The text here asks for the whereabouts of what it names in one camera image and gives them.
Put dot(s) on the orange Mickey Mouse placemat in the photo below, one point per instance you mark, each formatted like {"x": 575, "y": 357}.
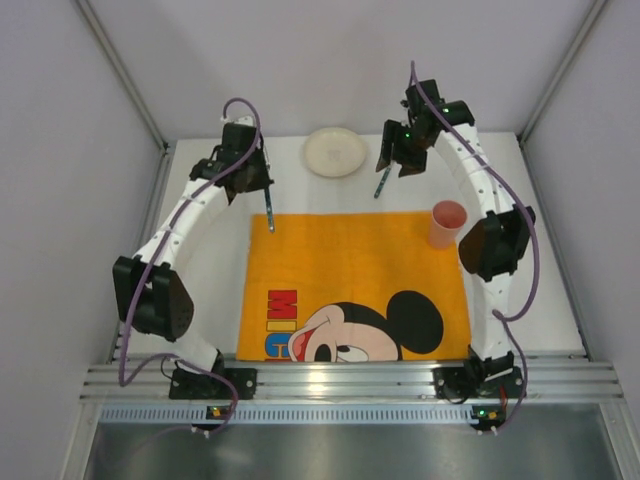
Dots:
{"x": 351, "y": 288}

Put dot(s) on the pink plastic cup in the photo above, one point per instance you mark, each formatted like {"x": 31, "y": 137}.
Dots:
{"x": 447, "y": 220}

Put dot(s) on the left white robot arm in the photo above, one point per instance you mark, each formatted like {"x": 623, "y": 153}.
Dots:
{"x": 151, "y": 295}

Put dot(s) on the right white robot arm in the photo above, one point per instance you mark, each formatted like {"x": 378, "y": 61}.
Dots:
{"x": 503, "y": 229}

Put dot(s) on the fork with teal handle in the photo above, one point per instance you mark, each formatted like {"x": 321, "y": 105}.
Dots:
{"x": 269, "y": 210}

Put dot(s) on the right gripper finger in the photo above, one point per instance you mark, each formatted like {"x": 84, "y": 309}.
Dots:
{"x": 387, "y": 143}
{"x": 412, "y": 165}

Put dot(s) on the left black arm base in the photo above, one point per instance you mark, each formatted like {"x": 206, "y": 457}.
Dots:
{"x": 187, "y": 385}

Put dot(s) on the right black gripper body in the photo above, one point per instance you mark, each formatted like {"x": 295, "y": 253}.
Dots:
{"x": 400, "y": 150}

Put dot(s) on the cream round plate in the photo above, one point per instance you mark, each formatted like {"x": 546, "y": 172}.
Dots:
{"x": 334, "y": 152}

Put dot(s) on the aluminium mounting rail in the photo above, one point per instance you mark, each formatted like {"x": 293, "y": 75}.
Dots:
{"x": 551, "y": 379}

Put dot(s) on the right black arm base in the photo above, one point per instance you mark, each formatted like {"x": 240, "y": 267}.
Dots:
{"x": 454, "y": 384}

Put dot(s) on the perforated grey cable duct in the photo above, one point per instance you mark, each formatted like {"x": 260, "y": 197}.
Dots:
{"x": 297, "y": 414}

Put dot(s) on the spoon with teal handle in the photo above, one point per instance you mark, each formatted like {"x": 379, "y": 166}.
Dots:
{"x": 382, "y": 182}

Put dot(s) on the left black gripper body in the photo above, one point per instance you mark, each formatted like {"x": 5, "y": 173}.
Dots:
{"x": 257, "y": 176}

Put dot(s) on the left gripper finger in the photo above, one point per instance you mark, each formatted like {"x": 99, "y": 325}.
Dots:
{"x": 234, "y": 189}
{"x": 268, "y": 180}

